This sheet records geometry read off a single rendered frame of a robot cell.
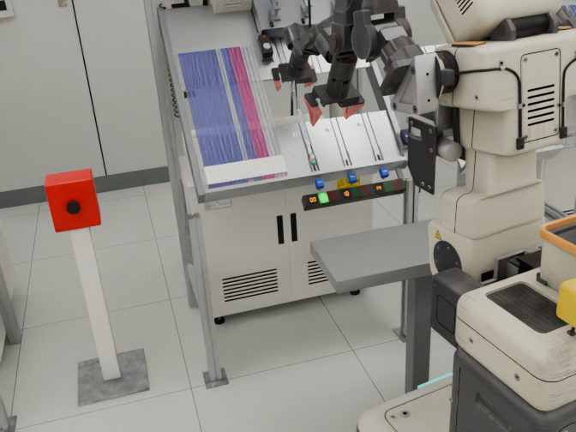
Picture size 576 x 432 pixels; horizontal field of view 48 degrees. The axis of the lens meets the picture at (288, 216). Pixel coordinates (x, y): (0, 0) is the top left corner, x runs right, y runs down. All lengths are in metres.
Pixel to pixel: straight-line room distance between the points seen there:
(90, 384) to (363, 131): 1.30
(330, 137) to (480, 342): 1.07
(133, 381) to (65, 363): 0.31
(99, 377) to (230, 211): 0.75
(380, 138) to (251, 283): 0.77
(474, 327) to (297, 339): 1.34
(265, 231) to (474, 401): 1.29
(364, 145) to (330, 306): 0.81
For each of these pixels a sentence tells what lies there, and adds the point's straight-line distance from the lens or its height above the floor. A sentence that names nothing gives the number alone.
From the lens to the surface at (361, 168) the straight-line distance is 2.10.
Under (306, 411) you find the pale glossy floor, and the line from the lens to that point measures 2.23.
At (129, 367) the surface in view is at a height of 0.01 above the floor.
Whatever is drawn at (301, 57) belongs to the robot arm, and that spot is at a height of 1.07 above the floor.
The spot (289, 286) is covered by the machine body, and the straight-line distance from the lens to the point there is 2.59.
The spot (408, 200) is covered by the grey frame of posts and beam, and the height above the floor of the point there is 0.57.
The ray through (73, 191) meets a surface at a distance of 2.09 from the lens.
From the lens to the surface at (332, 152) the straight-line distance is 2.12.
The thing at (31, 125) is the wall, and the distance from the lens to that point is 3.95.
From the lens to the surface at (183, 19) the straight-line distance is 2.35.
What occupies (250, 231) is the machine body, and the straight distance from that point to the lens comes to 2.43.
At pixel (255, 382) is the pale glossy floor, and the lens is 2.35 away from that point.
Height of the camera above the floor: 1.50
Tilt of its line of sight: 26 degrees down
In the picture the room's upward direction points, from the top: 4 degrees counter-clockwise
